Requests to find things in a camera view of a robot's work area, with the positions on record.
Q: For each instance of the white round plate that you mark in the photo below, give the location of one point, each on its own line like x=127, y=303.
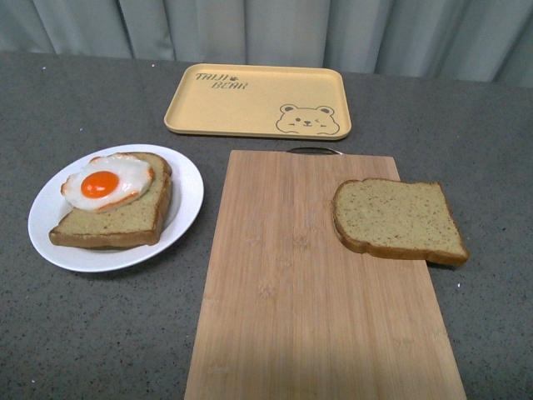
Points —
x=49, y=207

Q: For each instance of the bread slice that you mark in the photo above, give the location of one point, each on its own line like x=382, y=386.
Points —
x=137, y=223
x=398, y=220

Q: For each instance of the grey curtain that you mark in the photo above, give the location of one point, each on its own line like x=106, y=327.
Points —
x=488, y=41

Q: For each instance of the yellow bear tray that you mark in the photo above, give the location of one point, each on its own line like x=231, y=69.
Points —
x=303, y=103

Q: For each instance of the fake fried egg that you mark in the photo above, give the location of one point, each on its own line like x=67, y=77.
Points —
x=107, y=183

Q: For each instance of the bamboo cutting board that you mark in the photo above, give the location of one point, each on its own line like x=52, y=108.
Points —
x=288, y=312

